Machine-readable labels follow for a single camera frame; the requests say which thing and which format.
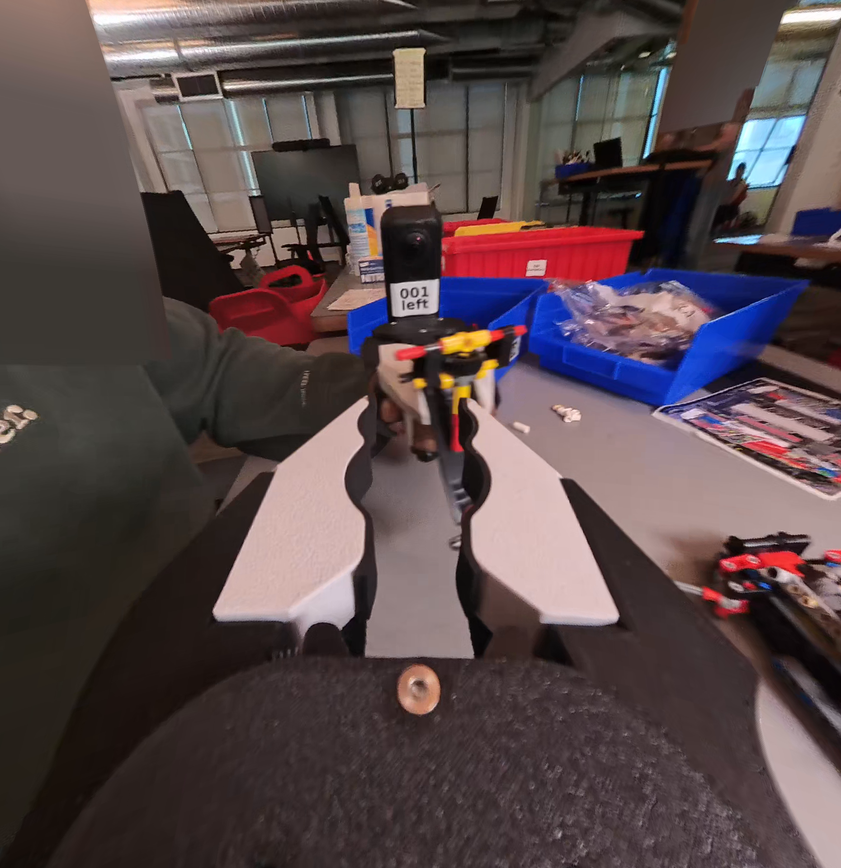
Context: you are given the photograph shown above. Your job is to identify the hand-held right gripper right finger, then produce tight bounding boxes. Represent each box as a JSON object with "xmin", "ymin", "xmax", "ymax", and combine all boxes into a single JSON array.
[{"xmin": 454, "ymin": 399, "xmax": 619, "ymax": 657}]

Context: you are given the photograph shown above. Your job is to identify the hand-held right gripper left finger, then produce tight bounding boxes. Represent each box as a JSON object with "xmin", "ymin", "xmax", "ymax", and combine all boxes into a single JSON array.
[{"xmin": 212, "ymin": 395, "xmax": 381, "ymax": 657}]

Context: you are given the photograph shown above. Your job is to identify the black yellow lego wing assembly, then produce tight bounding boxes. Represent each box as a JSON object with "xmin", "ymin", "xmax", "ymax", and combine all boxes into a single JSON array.
[{"xmin": 393, "ymin": 324, "xmax": 530, "ymax": 530}]

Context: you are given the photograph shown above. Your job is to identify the clear bags of lego parts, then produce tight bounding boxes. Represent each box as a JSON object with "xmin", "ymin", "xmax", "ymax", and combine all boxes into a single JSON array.
[{"xmin": 548, "ymin": 278, "xmax": 723, "ymax": 368}]

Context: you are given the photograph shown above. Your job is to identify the lego instruction booklet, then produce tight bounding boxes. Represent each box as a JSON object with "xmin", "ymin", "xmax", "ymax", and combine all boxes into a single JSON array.
[{"xmin": 654, "ymin": 376, "xmax": 841, "ymax": 501}]

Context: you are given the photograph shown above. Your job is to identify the lego car chassis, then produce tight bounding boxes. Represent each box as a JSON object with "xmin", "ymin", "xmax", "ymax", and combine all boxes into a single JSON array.
[{"xmin": 675, "ymin": 531, "xmax": 841, "ymax": 760}]

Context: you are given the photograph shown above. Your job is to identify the white bottle blue label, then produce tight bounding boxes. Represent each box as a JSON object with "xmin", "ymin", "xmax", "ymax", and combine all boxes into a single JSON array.
[{"xmin": 344, "ymin": 182, "xmax": 374, "ymax": 271}]

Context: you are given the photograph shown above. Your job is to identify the paper sheet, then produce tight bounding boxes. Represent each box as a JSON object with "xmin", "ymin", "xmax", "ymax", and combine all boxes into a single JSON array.
[{"xmin": 327, "ymin": 288, "xmax": 387, "ymax": 313}]

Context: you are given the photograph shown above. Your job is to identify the blue plastic storage bin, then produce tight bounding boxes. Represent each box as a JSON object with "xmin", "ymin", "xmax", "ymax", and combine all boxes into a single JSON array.
[
  {"xmin": 790, "ymin": 207, "xmax": 841, "ymax": 240},
  {"xmin": 346, "ymin": 274, "xmax": 550, "ymax": 357},
  {"xmin": 529, "ymin": 268, "xmax": 811, "ymax": 408}
]

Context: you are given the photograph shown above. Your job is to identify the yellow plastic lid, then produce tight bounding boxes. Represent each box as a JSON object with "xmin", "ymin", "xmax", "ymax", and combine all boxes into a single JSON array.
[{"xmin": 453, "ymin": 220, "xmax": 547, "ymax": 238}]

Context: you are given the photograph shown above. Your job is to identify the red plastic storage bin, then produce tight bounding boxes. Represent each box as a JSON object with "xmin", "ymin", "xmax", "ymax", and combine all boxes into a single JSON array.
[{"xmin": 441, "ymin": 218, "xmax": 645, "ymax": 282}]

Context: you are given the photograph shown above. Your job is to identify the black tv screen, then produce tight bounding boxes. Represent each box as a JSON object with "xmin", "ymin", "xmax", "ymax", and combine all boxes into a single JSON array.
[{"xmin": 251, "ymin": 144, "xmax": 362, "ymax": 222}]

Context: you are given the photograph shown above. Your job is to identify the red plastic cart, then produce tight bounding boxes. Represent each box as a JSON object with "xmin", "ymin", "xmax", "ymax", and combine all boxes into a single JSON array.
[{"xmin": 209, "ymin": 264, "xmax": 328, "ymax": 348}]

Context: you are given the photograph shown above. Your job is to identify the paper sign on pole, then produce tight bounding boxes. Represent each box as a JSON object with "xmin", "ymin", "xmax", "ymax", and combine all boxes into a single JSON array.
[{"xmin": 392, "ymin": 46, "xmax": 428, "ymax": 185}]

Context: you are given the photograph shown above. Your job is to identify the person's green sweatshirt torso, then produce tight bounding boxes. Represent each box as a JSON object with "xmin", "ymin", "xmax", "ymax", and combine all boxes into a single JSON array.
[{"xmin": 0, "ymin": 365, "xmax": 221, "ymax": 862}]

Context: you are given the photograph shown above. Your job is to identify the black angled panel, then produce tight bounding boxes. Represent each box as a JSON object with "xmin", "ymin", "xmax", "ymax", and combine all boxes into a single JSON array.
[{"xmin": 141, "ymin": 190, "xmax": 246, "ymax": 314}]

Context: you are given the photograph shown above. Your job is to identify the wooden standing desk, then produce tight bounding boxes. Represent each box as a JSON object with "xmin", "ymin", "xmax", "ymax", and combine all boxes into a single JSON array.
[{"xmin": 543, "ymin": 159, "xmax": 716, "ymax": 228}]

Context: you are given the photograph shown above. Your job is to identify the large window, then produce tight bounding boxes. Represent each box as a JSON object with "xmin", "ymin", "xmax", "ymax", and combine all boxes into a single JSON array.
[{"xmin": 736, "ymin": 27, "xmax": 835, "ymax": 191}]

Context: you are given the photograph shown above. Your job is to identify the silver ceiling duct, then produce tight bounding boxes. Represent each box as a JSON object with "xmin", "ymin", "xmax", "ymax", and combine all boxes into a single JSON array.
[{"xmin": 88, "ymin": 0, "xmax": 550, "ymax": 96}]

